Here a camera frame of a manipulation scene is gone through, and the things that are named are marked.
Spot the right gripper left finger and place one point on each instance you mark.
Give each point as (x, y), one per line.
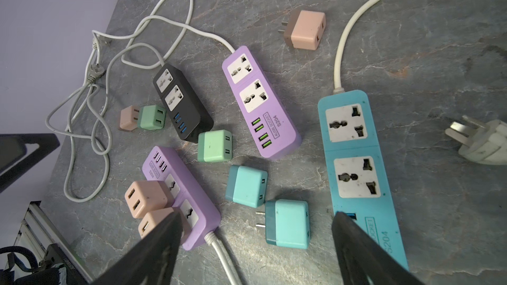
(152, 260)

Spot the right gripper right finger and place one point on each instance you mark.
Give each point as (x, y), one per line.
(361, 259)

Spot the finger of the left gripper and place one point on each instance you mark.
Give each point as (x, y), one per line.
(20, 152)

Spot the pink plug strip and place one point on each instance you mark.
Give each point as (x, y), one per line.
(145, 196)
(153, 218)

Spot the purple power strip front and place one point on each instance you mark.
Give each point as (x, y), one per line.
(163, 164)

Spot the purple power strip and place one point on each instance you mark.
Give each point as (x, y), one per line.
(163, 164)
(269, 124)

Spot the teal power strip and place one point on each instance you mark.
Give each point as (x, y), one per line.
(359, 184)

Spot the pink plug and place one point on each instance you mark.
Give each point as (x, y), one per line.
(304, 29)
(129, 118)

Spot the green plug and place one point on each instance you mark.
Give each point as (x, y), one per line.
(215, 146)
(152, 117)

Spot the black power strip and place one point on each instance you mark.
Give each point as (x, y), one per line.
(187, 113)

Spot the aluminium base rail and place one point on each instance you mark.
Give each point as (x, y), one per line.
(38, 234)

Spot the grey wall plug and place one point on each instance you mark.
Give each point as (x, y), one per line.
(95, 72)

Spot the white wall plug right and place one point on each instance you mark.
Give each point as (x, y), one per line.
(485, 143)

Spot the white cable teal strip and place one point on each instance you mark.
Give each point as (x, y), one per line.
(343, 40)

